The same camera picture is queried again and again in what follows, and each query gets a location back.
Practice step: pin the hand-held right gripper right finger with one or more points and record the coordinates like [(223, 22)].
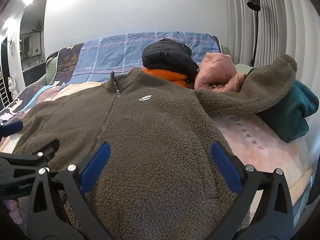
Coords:
[(225, 166)]

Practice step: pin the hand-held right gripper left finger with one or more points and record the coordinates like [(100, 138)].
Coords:
[(96, 165)]

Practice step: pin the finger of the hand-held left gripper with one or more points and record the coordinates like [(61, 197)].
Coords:
[(11, 129), (37, 156)]

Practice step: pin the brown fleece jacket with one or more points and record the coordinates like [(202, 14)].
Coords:
[(155, 135)]

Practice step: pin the white slatted rack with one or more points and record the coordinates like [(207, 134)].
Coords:
[(3, 92)]

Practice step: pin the pink plush blanket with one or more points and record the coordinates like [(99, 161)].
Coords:
[(262, 150)]

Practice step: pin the white cat figurine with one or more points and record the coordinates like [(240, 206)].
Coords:
[(11, 85)]

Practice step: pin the green pillow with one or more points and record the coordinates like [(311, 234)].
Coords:
[(51, 67)]

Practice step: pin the teal green garment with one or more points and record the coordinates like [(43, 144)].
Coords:
[(287, 115)]

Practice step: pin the dark patterned quilt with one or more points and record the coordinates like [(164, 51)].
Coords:
[(65, 60)]

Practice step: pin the pale green bedding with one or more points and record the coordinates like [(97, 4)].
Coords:
[(242, 68)]

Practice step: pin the pink quilted jacket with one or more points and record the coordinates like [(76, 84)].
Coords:
[(215, 67)]

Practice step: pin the orange puffer jacket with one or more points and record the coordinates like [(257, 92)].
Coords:
[(170, 75)]

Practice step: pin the blue plaid duvet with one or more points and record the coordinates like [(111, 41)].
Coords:
[(112, 55)]

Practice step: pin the black puffer jacket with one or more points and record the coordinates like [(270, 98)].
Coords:
[(170, 55)]

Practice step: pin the white pleated curtain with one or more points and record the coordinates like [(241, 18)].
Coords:
[(275, 30)]

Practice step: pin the black floor lamp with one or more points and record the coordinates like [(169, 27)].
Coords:
[(253, 1)]

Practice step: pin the black wall panel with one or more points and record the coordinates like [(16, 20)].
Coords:
[(3, 52)]

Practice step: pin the arched wall niche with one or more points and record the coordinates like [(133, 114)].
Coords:
[(32, 30)]

